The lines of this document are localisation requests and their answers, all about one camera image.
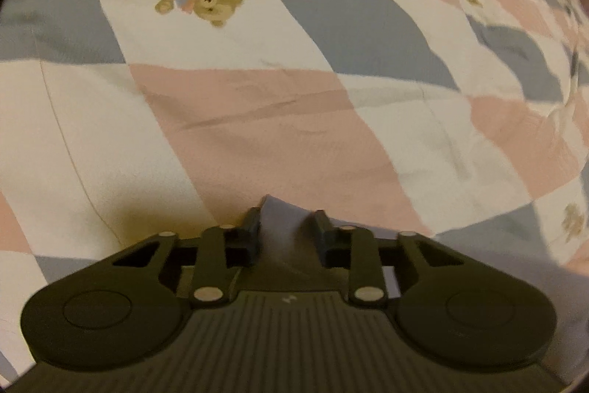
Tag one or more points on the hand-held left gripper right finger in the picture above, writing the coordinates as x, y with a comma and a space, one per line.
322, 236

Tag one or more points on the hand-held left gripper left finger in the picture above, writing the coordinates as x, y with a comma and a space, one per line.
252, 232

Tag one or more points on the checkered teddy bear quilt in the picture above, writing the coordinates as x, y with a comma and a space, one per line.
294, 66

